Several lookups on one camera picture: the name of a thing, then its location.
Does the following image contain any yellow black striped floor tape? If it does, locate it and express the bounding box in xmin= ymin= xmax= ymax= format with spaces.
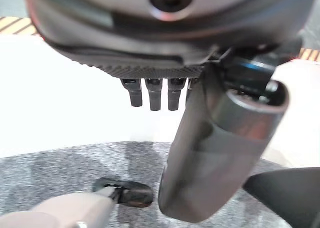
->
xmin=299 ymin=48 xmax=320 ymax=63
xmin=0 ymin=16 xmax=39 ymax=35

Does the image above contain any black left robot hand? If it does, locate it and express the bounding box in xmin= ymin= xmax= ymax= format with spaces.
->
xmin=21 ymin=0 xmax=316 ymax=224

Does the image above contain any silver robot leg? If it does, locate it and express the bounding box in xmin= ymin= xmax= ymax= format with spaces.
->
xmin=0 ymin=185 xmax=119 ymax=228

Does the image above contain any dark robot foot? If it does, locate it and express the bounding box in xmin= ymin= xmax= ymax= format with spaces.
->
xmin=91 ymin=177 xmax=154 ymax=209

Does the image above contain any black rounded robot body part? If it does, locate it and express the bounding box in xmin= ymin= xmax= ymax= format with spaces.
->
xmin=241 ymin=167 xmax=320 ymax=228

